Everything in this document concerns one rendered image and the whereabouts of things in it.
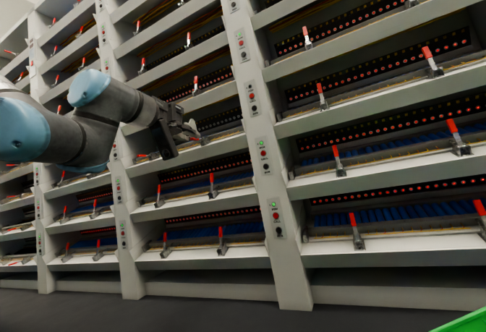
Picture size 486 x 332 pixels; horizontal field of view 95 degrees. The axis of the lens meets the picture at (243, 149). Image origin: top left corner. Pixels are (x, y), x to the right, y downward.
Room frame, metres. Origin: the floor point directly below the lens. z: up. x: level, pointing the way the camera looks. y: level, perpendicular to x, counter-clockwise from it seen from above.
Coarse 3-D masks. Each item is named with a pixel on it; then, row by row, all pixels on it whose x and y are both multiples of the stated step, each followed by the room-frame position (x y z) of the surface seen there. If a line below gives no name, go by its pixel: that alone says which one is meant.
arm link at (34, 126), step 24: (0, 96) 0.31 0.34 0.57; (24, 96) 0.33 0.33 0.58; (0, 120) 0.29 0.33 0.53; (24, 120) 0.30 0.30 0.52; (48, 120) 0.33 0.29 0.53; (72, 120) 0.40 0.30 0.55; (0, 144) 0.29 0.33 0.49; (24, 144) 0.30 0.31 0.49; (48, 144) 0.34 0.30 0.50; (72, 144) 0.38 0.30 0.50
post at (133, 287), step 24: (96, 0) 1.01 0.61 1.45; (120, 0) 1.04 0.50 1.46; (120, 24) 1.03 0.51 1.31; (120, 72) 1.00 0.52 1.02; (120, 144) 0.98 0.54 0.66; (144, 144) 1.09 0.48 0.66; (120, 168) 0.98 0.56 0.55; (120, 216) 1.00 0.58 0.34; (120, 240) 1.00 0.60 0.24; (120, 264) 1.01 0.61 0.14; (144, 288) 1.01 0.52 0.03
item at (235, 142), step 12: (240, 120) 0.91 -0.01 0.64; (204, 132) 0.99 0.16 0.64; (216, 144) 0.78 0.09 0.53; (228, 144) 0.76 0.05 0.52; (240, 144) 0.75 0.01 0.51; (132, 156) 1.01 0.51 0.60; (180, 156) 0.85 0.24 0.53; (192, 156) 0.83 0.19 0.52; (204, 156) 0.81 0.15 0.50; (132, 168) 0.95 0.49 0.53; (144, 168) 0.93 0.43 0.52; (156, 168) 0.91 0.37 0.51
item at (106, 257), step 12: (96, 228) 1.32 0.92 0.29; (108, 228) 1.28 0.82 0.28; (72, 240) 1.38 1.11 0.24; (84, 240) 1.36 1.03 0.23; (96, 240) 1.29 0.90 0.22; (108, 240) 1.23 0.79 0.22; (48, 252) 1.27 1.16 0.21; (60, 252) 1.31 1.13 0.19; (72, 252) 1.24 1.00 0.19; (84, 252) 1.24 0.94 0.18; (96, 252) 1.10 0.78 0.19; (108, 252) 1.13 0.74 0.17; (48, 264) 1.25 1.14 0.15; (60, 264) 1.20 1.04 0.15; (72, 264) 1.16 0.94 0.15; (84, 264) 1.12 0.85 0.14; (96, 264) 1.08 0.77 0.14; (108, 264) 1.05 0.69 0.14
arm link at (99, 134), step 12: (84, 120) 0.43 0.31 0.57; (96, 120) 0.44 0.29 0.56; (108, 120) 0.46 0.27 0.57; (96, 132) 0.45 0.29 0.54; (108, 132) 0.47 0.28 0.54; (96, 144) 0.44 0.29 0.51; (108, 144) 0.48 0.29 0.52; (84, 156) 0.42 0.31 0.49; (96, 156) 0.46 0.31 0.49; (108, 156) 0.50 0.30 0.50; (60, 168) 0.44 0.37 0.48; (72, 168) 0.44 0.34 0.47; (84, 168) 0.45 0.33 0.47; (96, 168) 0.47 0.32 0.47
